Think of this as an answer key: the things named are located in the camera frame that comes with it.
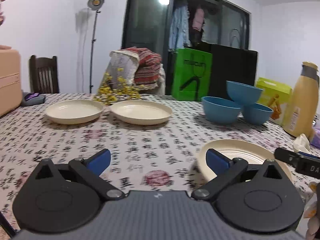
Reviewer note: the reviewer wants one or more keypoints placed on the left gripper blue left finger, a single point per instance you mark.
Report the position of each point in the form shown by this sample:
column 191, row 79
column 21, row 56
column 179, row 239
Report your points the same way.
column 88, row 171

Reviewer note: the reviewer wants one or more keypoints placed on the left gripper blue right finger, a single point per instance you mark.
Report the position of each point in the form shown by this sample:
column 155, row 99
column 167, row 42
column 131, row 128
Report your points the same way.
column 228, row 171

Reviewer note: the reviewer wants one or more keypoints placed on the cream plate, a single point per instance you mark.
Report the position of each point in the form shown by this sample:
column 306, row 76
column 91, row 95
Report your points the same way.
column 140, row 112
column 73, row 112
column 232, row 148

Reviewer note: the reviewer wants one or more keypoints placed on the blue bowl front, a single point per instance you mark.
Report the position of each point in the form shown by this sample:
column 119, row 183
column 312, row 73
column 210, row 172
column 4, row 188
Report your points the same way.
column 219, row 110

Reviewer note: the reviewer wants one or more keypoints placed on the blue bowl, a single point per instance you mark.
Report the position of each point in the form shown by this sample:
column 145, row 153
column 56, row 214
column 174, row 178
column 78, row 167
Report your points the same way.
column 219, row 110
column 256, row 114
column 243, row 94

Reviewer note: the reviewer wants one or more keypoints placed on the blue bowl top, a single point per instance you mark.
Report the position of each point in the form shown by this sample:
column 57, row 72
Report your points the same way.
column 243, row 94

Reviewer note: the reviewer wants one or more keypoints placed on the yellow thermos jug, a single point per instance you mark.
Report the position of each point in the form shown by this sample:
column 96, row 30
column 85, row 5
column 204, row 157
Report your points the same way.
column 303, row 103

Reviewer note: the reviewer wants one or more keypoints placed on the blue bowl back right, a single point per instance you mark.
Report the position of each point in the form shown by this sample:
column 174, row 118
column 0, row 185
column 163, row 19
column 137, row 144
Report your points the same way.
column 256, row 114

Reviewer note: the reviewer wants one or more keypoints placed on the yellow-green snack box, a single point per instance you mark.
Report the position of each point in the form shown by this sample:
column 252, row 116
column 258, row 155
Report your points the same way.
column 275, row 95

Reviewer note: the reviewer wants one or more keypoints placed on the yellow flower branch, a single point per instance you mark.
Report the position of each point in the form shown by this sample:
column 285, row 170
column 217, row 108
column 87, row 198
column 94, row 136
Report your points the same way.
column 114, row 88

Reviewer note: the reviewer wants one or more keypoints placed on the purple grey pouch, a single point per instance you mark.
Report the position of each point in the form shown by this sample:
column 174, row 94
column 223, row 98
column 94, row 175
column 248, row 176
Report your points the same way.
column 30, row 99

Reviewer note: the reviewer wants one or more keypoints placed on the green mucun paper bag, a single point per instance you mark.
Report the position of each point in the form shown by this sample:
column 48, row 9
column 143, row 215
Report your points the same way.
column 191, row 74

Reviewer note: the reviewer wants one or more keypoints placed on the black paper bag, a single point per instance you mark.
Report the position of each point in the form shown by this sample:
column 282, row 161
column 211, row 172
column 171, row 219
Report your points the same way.
column 217, row 65

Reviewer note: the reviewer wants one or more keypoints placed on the dark wooden chair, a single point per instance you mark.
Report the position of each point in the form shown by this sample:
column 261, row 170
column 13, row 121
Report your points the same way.
column 43, row 75

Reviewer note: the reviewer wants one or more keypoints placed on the patterned red blanket pile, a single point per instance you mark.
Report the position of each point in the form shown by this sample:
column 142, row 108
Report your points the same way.
column 139, row 67

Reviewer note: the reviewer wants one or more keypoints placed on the pink suitcase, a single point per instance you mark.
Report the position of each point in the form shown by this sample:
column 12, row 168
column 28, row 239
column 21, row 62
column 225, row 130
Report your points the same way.
column 10, row 78

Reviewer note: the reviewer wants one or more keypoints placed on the light blue hanging shirt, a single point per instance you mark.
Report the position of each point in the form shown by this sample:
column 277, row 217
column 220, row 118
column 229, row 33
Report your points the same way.
column 179, row 28

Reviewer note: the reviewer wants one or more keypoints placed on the pink hanging garment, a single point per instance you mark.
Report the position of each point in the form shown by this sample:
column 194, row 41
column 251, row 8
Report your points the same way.
column 198, row 19

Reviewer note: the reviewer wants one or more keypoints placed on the black sliding glass door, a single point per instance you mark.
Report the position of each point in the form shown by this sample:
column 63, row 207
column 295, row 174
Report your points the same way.
column 168, row 25

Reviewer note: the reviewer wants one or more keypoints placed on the studio lamp on stand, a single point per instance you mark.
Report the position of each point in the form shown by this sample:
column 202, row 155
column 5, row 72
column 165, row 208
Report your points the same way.
column 94, row 5

